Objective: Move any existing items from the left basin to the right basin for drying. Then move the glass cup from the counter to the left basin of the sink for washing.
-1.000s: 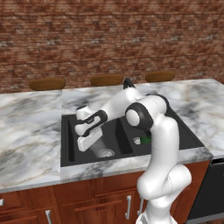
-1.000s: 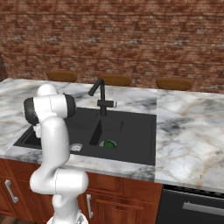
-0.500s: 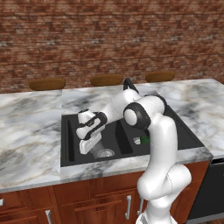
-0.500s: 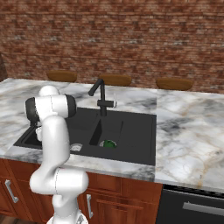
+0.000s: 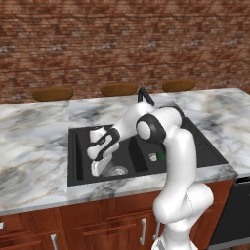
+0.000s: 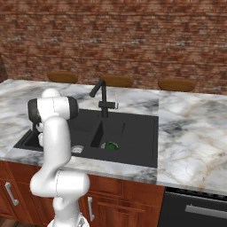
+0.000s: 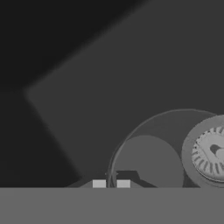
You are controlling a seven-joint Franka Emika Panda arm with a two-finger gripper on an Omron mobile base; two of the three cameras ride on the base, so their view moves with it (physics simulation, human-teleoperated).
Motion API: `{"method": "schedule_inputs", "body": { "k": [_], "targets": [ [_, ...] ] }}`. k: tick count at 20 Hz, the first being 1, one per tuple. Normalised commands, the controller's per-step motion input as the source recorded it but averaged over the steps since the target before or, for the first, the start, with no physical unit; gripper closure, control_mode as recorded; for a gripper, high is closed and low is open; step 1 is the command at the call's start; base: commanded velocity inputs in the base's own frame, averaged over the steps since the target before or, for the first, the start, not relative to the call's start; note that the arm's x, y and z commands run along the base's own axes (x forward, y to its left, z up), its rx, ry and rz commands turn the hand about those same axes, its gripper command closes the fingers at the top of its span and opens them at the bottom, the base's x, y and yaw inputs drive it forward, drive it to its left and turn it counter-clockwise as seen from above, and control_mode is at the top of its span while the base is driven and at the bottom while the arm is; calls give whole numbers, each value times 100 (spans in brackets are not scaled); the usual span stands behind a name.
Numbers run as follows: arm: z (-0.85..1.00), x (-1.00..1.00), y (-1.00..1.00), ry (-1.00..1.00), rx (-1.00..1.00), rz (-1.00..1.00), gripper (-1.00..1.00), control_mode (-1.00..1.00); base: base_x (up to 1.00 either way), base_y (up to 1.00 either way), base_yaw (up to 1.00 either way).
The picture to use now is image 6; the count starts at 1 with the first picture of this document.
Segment black dishwasher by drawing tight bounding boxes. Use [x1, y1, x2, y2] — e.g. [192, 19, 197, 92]
[157, 186, 227, 227]

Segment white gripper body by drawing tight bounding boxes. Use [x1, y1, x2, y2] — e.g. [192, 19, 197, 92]
[36, 132, 45, 147]

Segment silver cupboard handle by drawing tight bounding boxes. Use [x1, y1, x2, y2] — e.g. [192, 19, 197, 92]
[4, 182, 20, 207]
[87, 196, 96, 223]

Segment brown wooden stool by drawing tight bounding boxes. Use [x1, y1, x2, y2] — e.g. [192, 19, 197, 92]
[46, 70, 80, 84]
[157, 78, 198, 93]
[98, 74, 135, 89]

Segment silver dishwasher handle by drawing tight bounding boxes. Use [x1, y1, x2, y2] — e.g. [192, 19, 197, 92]
[184, 204, 227, 220]

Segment wooden false drawer front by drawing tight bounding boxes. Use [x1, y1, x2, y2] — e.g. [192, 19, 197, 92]
[88, 174, 166, 200]

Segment black sink tap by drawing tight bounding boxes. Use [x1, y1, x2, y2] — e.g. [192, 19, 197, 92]
[89, 79, 117, 120]

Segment black double basin sink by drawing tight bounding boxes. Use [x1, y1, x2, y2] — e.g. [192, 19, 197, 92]
[12, 107, 160, 169]

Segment wooden cupboard door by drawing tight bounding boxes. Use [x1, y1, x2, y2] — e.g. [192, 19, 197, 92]
[79, 192, 162, 227]
[0, 168, 55, 226]

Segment green round item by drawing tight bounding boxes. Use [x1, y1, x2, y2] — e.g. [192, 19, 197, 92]
[105, 141, 120, 151]

